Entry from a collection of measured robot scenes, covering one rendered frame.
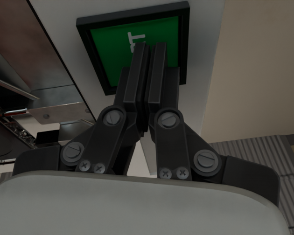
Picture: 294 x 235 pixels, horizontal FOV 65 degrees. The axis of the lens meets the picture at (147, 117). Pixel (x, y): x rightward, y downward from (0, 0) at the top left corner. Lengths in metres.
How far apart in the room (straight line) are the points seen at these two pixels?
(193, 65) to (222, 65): 1.48
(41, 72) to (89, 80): 0.13
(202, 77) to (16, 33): 0.17
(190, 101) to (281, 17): 1.38
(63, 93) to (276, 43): 1.50
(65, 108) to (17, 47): 0.08
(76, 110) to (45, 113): 0.04
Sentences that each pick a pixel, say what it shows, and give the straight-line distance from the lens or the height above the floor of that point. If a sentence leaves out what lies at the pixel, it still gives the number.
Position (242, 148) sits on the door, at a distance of 2.67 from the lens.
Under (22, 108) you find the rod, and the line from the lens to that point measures 0.31.
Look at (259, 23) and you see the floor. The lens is 1.51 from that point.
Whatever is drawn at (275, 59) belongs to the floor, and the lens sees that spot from 1.79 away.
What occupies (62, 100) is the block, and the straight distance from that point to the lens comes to 0.28.
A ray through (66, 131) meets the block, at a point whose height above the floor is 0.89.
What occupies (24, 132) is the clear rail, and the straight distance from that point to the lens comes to 0.36.
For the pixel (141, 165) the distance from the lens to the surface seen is 0.30.
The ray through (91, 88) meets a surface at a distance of 0.17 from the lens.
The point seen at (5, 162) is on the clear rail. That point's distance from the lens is 0.45.
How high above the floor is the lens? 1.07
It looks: 33 degrees down
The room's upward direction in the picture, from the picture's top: 174 degrees clockwise
